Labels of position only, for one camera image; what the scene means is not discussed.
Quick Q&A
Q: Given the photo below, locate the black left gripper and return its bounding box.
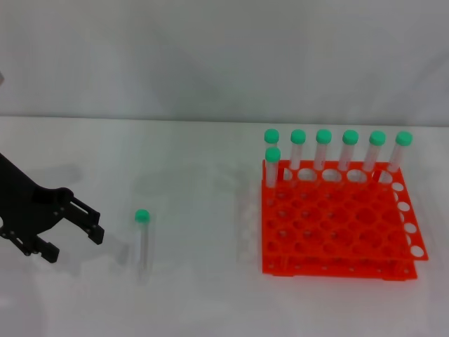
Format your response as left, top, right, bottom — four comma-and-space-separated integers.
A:
0, 152, 105, 264

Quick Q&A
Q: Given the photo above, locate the green-capped clear test tube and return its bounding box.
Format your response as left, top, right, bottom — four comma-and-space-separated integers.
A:
289, 128, 307, 180
380, 131, 413, 183
313, 128, 333, 173
361, 130, 387, 175
263, 128, 281, 150
337, 129, 359, 173
264, 147, 282, 188
133, 209, 152, 282

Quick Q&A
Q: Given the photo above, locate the orange test tube rack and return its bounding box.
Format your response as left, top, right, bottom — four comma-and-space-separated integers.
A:
261, 159, 429, 282

